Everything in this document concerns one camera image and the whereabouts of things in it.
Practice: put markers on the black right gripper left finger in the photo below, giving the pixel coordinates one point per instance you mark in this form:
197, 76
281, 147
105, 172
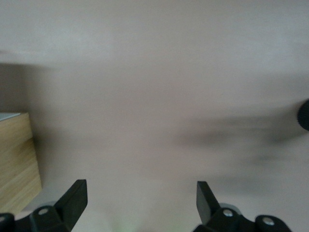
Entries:
72, 205

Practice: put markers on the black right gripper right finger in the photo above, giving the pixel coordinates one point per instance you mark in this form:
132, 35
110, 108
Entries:
207, 207

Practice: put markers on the wooden drawer cabinet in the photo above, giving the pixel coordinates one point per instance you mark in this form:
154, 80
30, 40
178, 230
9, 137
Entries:
17, 164

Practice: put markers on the black rounded cylinder object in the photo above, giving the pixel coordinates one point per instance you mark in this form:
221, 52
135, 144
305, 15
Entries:
304, 116

